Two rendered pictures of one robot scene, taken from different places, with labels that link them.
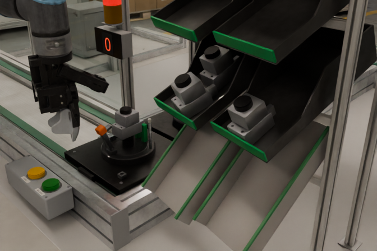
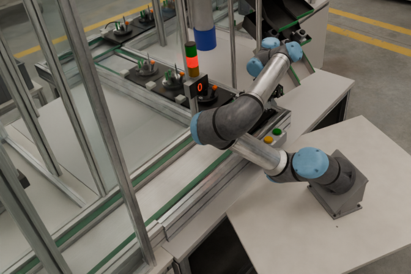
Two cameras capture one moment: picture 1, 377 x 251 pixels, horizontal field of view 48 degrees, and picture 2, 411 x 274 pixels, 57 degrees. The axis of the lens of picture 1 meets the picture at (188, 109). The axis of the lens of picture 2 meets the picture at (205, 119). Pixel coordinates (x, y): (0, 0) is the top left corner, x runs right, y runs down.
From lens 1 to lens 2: 2.12 m
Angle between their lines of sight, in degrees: 74
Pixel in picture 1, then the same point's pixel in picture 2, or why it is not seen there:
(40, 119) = (186, 174)
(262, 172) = not seen: hidden behind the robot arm
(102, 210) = (288, 114)
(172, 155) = not seen: hidden behind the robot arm
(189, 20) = (281, 22)
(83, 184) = (270, 124)
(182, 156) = not seen: hidden behind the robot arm
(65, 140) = (216, 153)
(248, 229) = (301, 70)
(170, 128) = (215, 104)
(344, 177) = (224, 72)
